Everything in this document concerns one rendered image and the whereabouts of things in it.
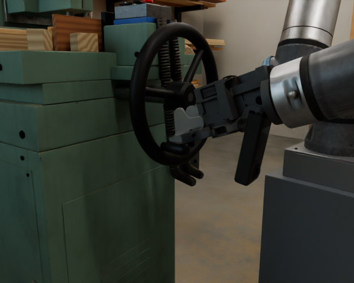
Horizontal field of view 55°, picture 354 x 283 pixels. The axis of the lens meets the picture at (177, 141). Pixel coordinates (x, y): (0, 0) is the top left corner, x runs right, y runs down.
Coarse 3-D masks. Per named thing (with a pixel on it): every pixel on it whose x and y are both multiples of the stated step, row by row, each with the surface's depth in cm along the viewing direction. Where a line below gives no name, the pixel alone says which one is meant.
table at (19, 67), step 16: (0, 64) 64; (16, 64) 61; (32, 64) 62; (48, 64) 65; (64, 64) 67; (80, 64) 71; (96, 64) 74; (112, 64) 78; (0, 80) 66; (16, 80) 62; (32, 80) 62; (48, 80) 65; (64, 80) 68; (80, 80) 71
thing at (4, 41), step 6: (0, 36) 72; (6, 36) 73; (12, 36) 74; (18, 36) 75; (24, 36) 76; (0, 42) 72; (6, 42) 73; (12, 42) 74; (18, 42) 75; (24, 42) 76; (0, 48) 72; (6, 48) 73; (12, 48) 74; (18, 48) 75; (24, 48) 76
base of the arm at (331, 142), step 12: (336, 120) 93; (348, 120) 91; (312, 132) 99; (324, 132) 95; (336, 132) 93; (348, 132) 92; (312, 144) 97; (324, 144) 94; (336, 144) 92; (348, 144) 92; (348, 156) 92
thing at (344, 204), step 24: (264, 192) 103; (288, 192) 98; (312, 192) 93; (336, 192) 89; (264, 216) 105; (288, 216) 99; (312, 216) 94; (336, 216) 89; (264, 240) 106; (288, 240) 100; (312, 240) 95; (336, 240) 90; (264, 264) 108; (288, 264) 102; (312, 264) 96; (336, 264) 91
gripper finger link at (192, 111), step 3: (189, 108) 60; (192, 108) 60; (195, 108) 60; (186, 111) 61; (189, 111) 60; (192, 111) 60; (195, 111) 60; (189, 114) 60; (192, 114) 60; (195, 114) 60; (198, 114) 59; (201, 114) 59; (207, 126) 58; (192, 129) 60; (195, 129) 60
